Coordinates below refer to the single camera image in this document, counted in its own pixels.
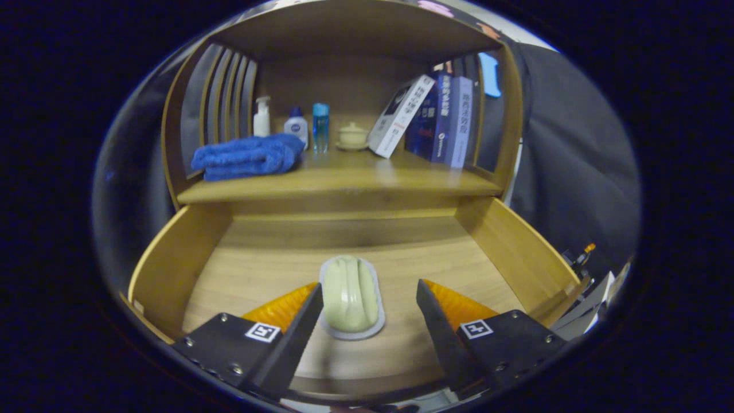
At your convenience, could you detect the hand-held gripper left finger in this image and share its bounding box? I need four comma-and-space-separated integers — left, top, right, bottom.
172, 282, 325, 401

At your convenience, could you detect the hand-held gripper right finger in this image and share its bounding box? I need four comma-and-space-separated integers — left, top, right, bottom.
416, 279, 568, 400

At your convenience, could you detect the wooden drawer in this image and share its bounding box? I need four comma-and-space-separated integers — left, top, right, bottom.
119, 197, 591, 402

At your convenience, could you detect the wooden countertop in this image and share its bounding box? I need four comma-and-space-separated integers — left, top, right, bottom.
177, 146, 505, 205

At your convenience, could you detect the wooden cabinet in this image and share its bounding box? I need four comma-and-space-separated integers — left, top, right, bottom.
161, 0, 525, 219

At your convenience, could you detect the black equipment with orange clip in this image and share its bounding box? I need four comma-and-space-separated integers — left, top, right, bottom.
562, 243, 597, 282

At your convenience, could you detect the folded blue towel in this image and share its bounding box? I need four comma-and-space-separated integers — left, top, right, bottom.
191, 134, 306, 182

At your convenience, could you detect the white bottle with blue cap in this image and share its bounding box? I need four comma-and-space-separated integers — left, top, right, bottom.
284, 106, 309, 150

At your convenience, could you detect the beige lidded teacup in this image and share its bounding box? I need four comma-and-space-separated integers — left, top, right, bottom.
336, 122, 369, 151

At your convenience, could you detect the clear blue bottle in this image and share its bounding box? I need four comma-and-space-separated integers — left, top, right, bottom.
312, 103, 330, 153

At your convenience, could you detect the pale purple book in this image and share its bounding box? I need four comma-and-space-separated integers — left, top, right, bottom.
444, 76, 474, 169

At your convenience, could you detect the dark blue book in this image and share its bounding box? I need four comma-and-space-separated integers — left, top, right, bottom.
405, 72, 454, 164

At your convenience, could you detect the white pump bottle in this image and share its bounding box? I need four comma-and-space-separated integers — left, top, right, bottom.
253, 96, 271, 137

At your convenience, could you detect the white book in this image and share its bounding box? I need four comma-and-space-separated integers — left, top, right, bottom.
368, 75, 435, 159

